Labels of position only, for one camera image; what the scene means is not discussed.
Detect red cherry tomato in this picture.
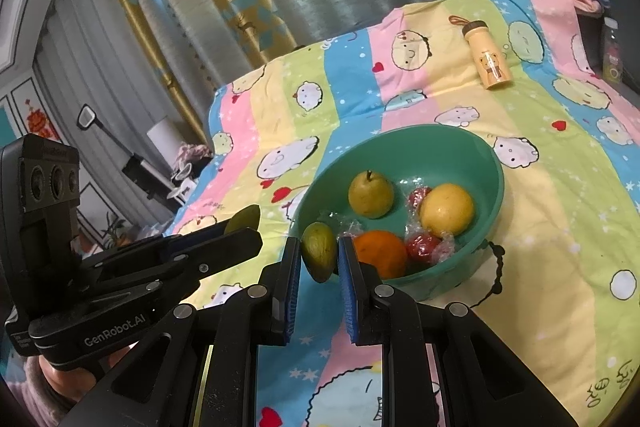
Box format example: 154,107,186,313
407,186,432,211

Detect colourful cartoon striped sheet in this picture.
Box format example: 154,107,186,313
170,0,639,426

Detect grey sofa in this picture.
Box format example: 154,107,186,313
578,0,640,108

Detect green pear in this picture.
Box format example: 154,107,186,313
347,170,395,219

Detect potted plant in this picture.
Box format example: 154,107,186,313
103,212,131,249

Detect clear plastic bottle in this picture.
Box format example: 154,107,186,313
602,16,624,83

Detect yellow patterned curtain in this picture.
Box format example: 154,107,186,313
119,0,296,142

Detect yellow bear bottle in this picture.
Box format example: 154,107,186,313
448,15,512,90

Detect orange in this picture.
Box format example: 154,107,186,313
352,230,408,280

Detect pink sleeve forearm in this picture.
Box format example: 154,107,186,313
8,357,70,427

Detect person left hand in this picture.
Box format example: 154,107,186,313
38,345,137,403

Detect green plastic bowl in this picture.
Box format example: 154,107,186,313
290,124,506,306

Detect white cylinder lamp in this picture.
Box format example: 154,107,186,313
146,117,184,167

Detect yellow lemon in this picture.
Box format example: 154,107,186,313
419,183,475,239

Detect red chinese knot decoration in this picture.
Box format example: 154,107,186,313
25,98,60,142

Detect small green olive fruit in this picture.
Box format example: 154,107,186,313
224,204,260,235

